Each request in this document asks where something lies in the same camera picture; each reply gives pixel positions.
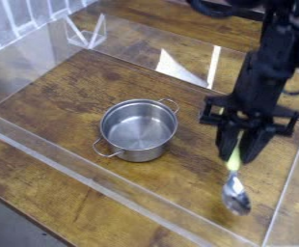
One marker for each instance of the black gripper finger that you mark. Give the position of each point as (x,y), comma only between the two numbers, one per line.
(254,141)
(227,138)

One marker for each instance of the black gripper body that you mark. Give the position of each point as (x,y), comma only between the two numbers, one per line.
(250,109)

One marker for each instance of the green handled metal spoon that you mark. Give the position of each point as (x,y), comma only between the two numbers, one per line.
(234,195)

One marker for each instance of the small steel pot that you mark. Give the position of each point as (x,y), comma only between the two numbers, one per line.
(137,128)

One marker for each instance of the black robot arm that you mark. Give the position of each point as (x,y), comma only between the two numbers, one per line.
(279,40)

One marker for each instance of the black bar in background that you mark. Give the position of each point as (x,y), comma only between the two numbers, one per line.
(241,8)

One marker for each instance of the clear acrylic enclosure wall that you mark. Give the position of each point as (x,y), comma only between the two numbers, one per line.
(74,57)

